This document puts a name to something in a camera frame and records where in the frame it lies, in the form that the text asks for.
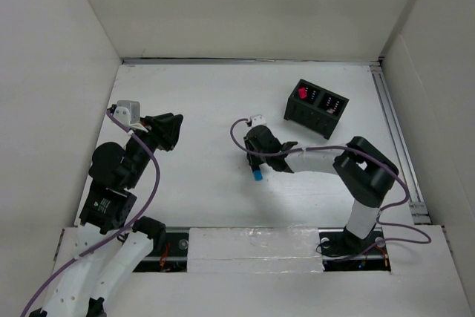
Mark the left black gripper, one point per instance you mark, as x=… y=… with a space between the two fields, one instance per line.
x=164 y=128

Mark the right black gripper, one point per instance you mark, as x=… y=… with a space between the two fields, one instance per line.
x=254 y=159

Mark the blue cap black highlighter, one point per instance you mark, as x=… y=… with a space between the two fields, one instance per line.
x=256 y=171

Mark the pink cap black highlighter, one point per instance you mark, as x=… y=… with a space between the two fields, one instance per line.
x=302 y=93

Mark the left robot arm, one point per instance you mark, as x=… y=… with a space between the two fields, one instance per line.
x=109 y=244

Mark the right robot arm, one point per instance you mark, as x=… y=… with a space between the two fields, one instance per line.
x=363 y=169

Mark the black two-compartment organizer box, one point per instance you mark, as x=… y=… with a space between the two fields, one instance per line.
x=311 y=112

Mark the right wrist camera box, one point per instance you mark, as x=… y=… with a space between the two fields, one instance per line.
x=256 y=120

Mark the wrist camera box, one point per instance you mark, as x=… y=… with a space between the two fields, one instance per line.
x=256 y=120
x=128 y=110

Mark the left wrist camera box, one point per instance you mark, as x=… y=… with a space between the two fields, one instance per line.
x=128 y=110

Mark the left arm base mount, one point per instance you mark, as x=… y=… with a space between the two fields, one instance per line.
x=170 y=246

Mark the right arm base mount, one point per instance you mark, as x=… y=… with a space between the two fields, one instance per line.
x=343 y=254

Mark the aluminium rail right side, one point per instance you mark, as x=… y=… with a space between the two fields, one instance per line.
x=416 y=204

